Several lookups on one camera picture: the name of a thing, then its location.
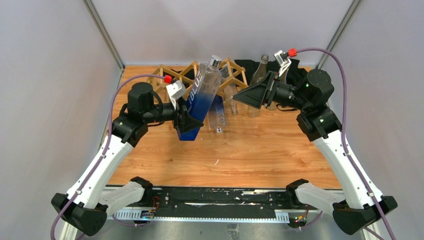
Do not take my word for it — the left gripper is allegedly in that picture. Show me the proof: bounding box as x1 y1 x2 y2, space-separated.
143 96 204 133

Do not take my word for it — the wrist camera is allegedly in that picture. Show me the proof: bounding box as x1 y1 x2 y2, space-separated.
274 50 292 78
165 80 187 110

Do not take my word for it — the wooden wine rack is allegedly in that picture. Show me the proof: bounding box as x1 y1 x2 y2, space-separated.
147 57 248 97

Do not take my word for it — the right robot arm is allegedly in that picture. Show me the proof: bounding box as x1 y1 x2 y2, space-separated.
233 69 398 235

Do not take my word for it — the black cloth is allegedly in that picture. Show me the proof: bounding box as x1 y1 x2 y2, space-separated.
234 58 309 86

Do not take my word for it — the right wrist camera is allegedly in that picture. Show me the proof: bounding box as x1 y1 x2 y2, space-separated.
274 50 292 78

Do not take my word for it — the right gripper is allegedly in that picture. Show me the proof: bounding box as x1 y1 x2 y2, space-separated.
232 71 310 112

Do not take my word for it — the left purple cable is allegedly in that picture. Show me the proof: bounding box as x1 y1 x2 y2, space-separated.
49 74 171 240

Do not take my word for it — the clear glass bottle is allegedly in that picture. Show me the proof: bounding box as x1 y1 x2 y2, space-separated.
249 54 269 86

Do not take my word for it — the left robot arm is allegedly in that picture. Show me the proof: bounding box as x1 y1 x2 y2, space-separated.
51 80 203 237

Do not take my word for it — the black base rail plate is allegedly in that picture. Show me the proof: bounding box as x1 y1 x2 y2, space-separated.
132 186 320 223

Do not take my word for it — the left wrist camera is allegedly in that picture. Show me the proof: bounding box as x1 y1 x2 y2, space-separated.
165 80 187 110

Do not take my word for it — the blue labelled bottle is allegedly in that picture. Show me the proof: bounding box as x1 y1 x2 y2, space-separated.
186 55 222 123

